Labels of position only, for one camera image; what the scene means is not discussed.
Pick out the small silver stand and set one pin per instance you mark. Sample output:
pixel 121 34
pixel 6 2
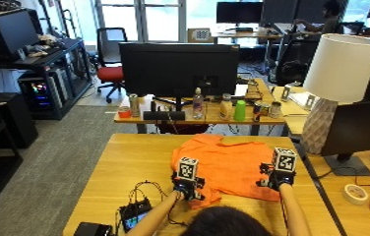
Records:
pixel 286 93

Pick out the orange shirt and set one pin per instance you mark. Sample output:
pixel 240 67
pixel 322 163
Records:
pixel 232 165

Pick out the blue silver energy can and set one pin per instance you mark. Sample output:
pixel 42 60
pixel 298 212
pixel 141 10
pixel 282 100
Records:
pixel 257 113

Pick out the beige bottle with lid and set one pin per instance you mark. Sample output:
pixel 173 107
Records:
pixel 226 108

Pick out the black monitor with square base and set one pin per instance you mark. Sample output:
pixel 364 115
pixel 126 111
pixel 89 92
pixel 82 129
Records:
pixel 362 129

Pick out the black office chair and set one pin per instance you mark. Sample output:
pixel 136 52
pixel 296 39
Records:
pixel 297 64

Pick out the person's left hand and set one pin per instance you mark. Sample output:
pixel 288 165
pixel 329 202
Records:
pixel 186 191

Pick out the cardboard box with checker print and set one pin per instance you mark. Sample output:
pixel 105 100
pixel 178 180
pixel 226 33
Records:
pixel 201 35

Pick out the black computer tower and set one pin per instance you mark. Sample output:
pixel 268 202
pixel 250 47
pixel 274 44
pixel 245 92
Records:
pixel 17 119

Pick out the black speaker bar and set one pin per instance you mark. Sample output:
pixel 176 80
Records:
pixel 164 115

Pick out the white marker cube glove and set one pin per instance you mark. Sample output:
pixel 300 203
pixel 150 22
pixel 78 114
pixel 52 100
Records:
pixel 285 160
pixel 188 168

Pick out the computer tower with coloured lights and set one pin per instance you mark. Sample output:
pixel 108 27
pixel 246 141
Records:
pixel 41 90

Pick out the large black screen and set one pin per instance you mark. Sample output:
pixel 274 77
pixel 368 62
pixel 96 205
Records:
pixel 9 34

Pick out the black device with screen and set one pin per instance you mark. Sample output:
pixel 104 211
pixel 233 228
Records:
pixel 136 213

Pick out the white marker cube left glove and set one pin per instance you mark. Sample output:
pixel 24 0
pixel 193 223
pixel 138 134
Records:
pixel 188 168

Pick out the white marker cube right glove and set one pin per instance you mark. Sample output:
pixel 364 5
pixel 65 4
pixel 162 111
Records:
pixel 285 160

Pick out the yellow drink can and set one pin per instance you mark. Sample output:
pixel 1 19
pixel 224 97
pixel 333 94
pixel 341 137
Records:
pixel 265 109

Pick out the green plastic cup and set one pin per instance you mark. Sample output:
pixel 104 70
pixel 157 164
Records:
pixel 240 112

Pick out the white tape roll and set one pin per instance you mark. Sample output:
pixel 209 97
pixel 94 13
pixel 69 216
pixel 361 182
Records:
pixel 356 194

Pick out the black shelf desk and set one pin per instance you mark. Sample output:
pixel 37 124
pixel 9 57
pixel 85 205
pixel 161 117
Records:
pixel 58 62

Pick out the person's right hand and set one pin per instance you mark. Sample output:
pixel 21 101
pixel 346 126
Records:
pixel 281 178

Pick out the small orange cup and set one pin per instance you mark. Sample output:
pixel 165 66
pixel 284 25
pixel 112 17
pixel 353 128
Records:
pixel 125 113

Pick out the white paper sheet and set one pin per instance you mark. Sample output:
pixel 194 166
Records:
pixel 241 90

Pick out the clear water bottle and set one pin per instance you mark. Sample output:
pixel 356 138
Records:
pixel 198 105

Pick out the wooden desk with clutter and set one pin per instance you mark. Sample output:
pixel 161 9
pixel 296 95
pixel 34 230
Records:
pixel 208 121

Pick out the red office chair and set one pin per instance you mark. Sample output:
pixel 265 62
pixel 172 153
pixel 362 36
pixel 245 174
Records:
pixel 112 73

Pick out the white table lamp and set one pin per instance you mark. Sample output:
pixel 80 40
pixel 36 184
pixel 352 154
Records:
pixel 338 72

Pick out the glass jar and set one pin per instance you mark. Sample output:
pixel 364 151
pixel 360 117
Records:
pixel 276 110

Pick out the black monitor on stand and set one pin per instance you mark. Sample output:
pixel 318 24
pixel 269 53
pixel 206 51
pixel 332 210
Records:
pixel 178 69

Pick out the black box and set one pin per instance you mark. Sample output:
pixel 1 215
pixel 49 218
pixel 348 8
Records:
pixel 93 229

